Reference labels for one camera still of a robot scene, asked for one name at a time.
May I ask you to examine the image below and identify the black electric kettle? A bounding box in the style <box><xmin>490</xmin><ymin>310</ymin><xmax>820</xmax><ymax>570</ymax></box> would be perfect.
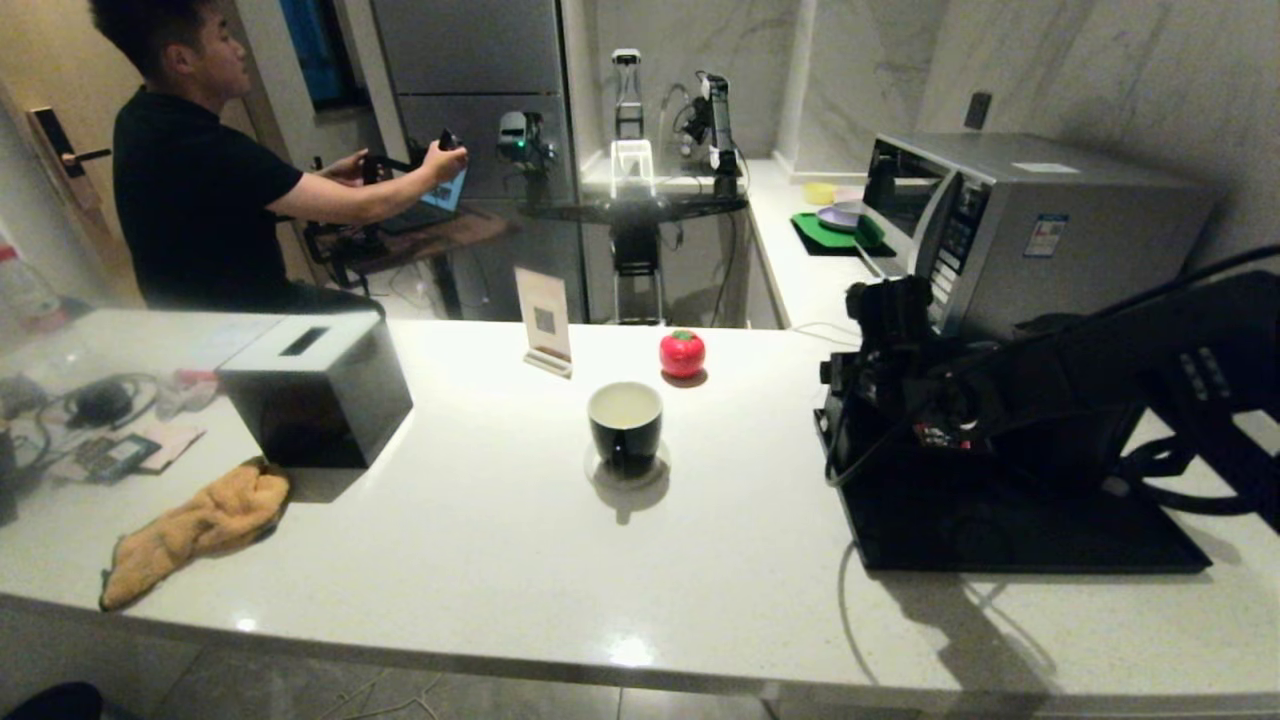
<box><xmin>990</xmin><ymin>315</ymin><xmax>1201</xmax><ymax>496</ymax></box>

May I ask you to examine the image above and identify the teal card packet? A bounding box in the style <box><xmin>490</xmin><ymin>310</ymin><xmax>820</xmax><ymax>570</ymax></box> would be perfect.
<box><xmin>78</xmin><ymin>434</ymin><xmax>162</xmax><ymax>484</ymax></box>

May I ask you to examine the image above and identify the person's right hand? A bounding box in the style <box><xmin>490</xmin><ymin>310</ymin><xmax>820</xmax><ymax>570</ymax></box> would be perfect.
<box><xmin>420</xmin><ymin>132</ymin><xmax>469</xmax><ymax>187</ymax></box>

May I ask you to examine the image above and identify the black compartment organizer box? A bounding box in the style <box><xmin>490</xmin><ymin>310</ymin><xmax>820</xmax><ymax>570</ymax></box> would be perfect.
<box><xmin>819</xmin><ymin>380</ymin><xmax>997</xmax><ymax>481</ymax></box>

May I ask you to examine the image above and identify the green mat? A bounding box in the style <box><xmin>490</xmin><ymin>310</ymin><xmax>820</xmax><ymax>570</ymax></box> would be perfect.
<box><xmin>794</xmin><ymin>210</ymin><xmax>890</xmax><ymax>252</ymax></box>

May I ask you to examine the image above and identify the purple bowl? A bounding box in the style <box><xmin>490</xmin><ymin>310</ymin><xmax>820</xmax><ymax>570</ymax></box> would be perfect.
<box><xmin>816</xmin><ymin>201</ymin><xmax>873</xmax><ymax>234</ymax></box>

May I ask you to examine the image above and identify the black serving tray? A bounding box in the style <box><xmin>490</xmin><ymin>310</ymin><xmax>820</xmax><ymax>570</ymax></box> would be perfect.
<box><xmin>814</xmin><ymin>402</ymin><xmax>1213</xmax><ymax>577</ymax></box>

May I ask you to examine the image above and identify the red tomato shaped timer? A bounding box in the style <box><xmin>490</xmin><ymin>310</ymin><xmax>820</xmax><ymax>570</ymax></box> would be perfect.
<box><xmin>658</xmin><ymin>329</ymin><xmax>708</xmax><ymax>382</ymax></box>

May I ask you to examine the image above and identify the silver microwave oven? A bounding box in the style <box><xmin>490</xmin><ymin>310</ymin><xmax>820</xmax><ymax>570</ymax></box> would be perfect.
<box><xmin>862</xmin><ymin>133</ymin><xmax>1217</xmax><ymax>347</ymax></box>

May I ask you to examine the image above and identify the black mug white inside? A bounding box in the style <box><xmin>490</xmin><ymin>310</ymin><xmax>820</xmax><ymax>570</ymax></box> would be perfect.
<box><xmin>586</xmin><ymin>381</ymin><xmax>665</xmax><ymax>478</ymax></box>

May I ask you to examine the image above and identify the black robot torso column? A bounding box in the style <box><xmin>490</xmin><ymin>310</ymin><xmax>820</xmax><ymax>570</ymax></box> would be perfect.
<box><xmin>610</xmin><ymin>222</ymin><xmax>667</xmax><ymax>327</ymax></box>

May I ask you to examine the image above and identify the black round platform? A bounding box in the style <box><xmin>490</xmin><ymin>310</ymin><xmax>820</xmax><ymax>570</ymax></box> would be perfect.
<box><xmin>518</xmin><ymin>191</ymin><xmax>752</xmax><ymax>225</ymax></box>

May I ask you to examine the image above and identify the QR code sign card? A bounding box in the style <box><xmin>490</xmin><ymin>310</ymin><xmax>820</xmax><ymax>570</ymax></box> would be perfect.
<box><xmin>513</xmin><ymin>266</ymin><xmax>575</xmax><ymax>380</ymax></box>

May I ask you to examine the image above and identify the chrome kitchen faucet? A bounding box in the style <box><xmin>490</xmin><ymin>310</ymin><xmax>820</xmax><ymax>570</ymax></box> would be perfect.
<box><xmin>659</xmin><ymin>83</ymin><xmax>698</xmax><ymax>159</ymax></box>

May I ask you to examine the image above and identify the brown wooden desk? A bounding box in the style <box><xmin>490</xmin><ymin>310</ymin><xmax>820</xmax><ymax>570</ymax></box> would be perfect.
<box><xmin>320</xmin><ymin>208</ymin><xmax>513</xmax><ymax>279</ymax></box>

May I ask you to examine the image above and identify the open laptop blue screen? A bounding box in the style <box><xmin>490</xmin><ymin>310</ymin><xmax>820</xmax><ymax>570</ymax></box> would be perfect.
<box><xmin>385</xmin><ymin>165</ymin><xmax>469</xmax><ymax>237</ymax></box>

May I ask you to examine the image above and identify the stainless steel refrigerator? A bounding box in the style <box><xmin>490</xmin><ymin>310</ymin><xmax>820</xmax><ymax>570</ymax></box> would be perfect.
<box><xmin>345</xmin><ymin>0</ymin><xmax>589</xmax><ymax>323</ymax></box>

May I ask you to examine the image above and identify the black glossy tissue box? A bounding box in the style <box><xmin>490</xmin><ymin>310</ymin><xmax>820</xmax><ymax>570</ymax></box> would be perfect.
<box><xmin>217</xmin><ymin>312</ymin><xmax>415</xmax><ymax>471</ymax></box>

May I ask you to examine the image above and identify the printed white paper sheet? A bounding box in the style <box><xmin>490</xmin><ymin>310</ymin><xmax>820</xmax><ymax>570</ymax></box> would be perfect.
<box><xmin>170</xmin><ymin>314</ymin><xmax>289</xmax><ymax>373</ymax></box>

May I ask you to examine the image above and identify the pink paper envelope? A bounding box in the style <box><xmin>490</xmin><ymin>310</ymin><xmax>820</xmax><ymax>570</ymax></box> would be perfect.
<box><xmin>48</xmin><ymin>420</ymin><xmax>209</xmax><ymax>483</ymax></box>

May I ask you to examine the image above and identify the orange terry cloth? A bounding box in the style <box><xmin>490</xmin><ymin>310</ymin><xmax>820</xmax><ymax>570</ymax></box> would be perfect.
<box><xmin>98</xmin><ymin>457</ymin><xmax>294</xmax><ymax>613</ymax></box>

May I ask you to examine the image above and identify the person in black shirt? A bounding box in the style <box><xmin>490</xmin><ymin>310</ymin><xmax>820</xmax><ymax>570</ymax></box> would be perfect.
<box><xmin>90</xmin><ymin>0</ymin><xmax>441</xmax><ymax>314</ymax></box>

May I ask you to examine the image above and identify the black electronic door lock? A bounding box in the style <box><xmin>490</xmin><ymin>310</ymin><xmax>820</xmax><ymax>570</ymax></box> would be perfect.
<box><xmin>27</xmin><ymin>105</ymin><xmax>113</xmax><ymax>213</ymax></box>

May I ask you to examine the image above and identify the clear plastic bottle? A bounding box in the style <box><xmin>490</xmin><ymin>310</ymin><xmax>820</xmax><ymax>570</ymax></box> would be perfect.
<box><xmin>0</xmin><ymin>245</ymin><xmax>67</xmax><ymax>337</ymax></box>

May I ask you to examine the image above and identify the black rounded object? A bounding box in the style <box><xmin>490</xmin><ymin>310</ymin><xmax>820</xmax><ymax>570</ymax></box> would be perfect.
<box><xmin>0</xmin><ymin>681</ymin><xmax>105</xmax><ymax>720</ymax></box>

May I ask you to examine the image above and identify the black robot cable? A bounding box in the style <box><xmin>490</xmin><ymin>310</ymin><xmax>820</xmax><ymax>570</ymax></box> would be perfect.
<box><xmin>825</xmin><ymin>245</ymin><xmax>1280</xmax><ymax>516</ymax></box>

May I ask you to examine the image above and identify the glowing white frame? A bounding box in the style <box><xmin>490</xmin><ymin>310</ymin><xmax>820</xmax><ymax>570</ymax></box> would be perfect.
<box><xmin>609</xmin><ymin>139</ymin><xmax>659</xmax><ymax>201</ymax></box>

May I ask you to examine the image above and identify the black mouse cable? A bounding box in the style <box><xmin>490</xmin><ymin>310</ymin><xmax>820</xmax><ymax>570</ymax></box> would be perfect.
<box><xmin>32</xmin><ymin>371</ymin><xmax>167</xmax><ymax>432</ymax></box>

